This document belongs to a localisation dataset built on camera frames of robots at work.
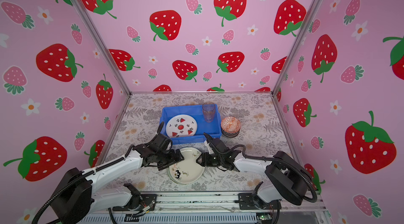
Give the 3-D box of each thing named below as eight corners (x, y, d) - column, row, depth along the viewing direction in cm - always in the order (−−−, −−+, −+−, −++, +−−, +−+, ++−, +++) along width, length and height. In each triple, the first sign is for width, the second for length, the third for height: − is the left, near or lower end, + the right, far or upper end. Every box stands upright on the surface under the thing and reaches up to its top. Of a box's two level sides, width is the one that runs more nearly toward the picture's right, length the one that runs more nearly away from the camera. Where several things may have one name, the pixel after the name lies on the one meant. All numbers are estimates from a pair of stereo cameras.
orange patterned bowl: (221, 141, 96) (222, 133, 88) (220, 125, 104) (221, 116, 96) (239, 141, 96) (242, 133, 88) (236, 125, 104) (239, 116, 96)
